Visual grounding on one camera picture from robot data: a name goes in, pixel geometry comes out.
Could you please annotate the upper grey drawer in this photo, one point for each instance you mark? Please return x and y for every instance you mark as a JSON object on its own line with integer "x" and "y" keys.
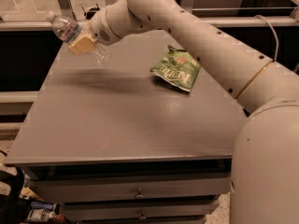
{"x": 131, "y": 187}

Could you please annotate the lower grey drawer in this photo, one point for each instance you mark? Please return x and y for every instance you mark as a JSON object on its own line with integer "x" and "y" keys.
{"x": 139, "y": 210}

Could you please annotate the grey drawer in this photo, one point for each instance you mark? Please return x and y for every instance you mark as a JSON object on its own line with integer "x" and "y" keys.
{"x": 139, "y": 210}
{"x": 131, "y": 187}

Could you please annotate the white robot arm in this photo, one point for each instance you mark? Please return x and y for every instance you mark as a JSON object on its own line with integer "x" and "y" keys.
{"x": 265, "y": 165}

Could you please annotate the metal railing frame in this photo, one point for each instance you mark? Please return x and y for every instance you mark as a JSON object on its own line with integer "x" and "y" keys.
{"x": 30, "y": 14}

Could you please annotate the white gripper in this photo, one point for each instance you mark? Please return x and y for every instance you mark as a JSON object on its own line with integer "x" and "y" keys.
{"x": 99, "y": 26}

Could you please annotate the green chip bag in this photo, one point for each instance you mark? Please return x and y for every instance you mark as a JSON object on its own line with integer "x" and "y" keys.
{"x": 178, "y": 68}

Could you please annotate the grey drawer cabinet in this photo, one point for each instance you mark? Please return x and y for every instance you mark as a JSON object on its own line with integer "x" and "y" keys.
{"x": 119, "y": 121}

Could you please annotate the black bag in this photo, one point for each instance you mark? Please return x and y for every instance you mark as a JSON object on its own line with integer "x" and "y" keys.
{"x": 13, "y": 209}

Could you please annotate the small bottle on floor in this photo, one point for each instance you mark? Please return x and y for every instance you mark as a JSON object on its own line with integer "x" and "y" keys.
{"x": 40, "y": 215}

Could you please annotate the clear plastic water bottle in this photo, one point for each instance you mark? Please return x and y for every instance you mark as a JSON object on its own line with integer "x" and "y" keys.
{"x": 63, "y": 27}

